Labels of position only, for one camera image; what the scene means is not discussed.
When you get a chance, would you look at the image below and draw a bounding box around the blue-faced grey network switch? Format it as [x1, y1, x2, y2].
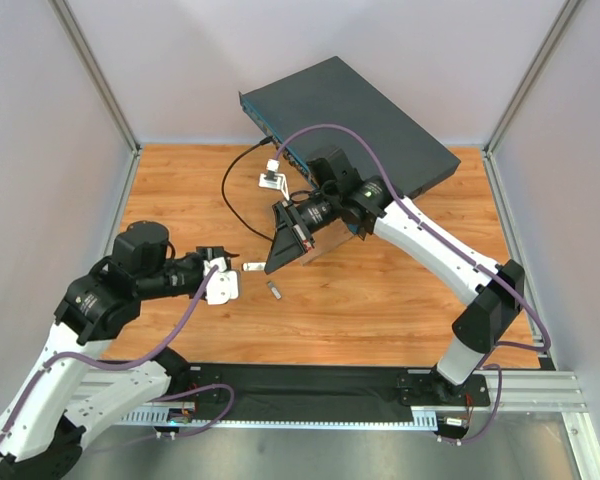
[239, 56, 460, 199]

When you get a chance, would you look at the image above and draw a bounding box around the silver sfp module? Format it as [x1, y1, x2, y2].
[267, 282, 282, 300]
[242, 262, 266, 272]

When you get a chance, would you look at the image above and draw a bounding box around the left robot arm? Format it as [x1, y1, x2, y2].
[0, 221, 239, 479]

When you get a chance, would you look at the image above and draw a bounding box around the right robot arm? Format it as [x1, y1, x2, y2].
[264, 147, 525, 389]

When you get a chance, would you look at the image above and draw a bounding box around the wooden support board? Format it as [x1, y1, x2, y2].
[299, 220, 354, 266]

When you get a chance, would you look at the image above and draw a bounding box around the black cloth strip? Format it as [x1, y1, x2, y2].
[189, 362, 491, 425]

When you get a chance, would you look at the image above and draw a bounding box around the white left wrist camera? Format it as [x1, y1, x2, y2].
[203, 257, 240, 305]

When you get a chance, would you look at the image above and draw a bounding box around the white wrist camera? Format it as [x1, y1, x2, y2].
[258, 159, 289, 197]
[203, 257, 240, 305]

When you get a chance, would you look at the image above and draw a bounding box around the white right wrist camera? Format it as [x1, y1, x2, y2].
[258, 159, 289, 197]

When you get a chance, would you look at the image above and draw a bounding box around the black patch cable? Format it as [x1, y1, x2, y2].
[221, 135, 281, 246]

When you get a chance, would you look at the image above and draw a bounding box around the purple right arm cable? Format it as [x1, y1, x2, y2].
[274, 123, 554, 446]

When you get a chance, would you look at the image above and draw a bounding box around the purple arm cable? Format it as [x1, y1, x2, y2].
[0, 264, 237, 466]
[274, 123, 554, 446]

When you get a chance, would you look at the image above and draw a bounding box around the aluminium frame post left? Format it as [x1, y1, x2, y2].
[49, 0, 141, 153]

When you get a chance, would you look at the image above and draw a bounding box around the aluminium frame post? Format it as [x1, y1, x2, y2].
[483, 0, 584, 156]
[49, 0, 141, 153]

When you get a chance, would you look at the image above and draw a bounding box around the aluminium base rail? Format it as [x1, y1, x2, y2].
[39, 362, 589, 436]

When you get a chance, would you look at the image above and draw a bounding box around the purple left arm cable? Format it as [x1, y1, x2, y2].
[0, 264, 237, 466]

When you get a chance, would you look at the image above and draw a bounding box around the aluminium frame post right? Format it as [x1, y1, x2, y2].
[483, 0, 584, 156]

